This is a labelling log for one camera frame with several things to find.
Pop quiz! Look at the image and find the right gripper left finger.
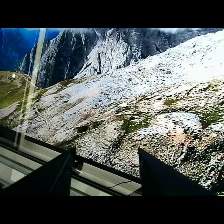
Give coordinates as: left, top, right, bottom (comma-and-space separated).
1, 148, 76, 197

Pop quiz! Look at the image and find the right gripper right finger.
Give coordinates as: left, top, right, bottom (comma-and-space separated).
138, 148, 214, 197

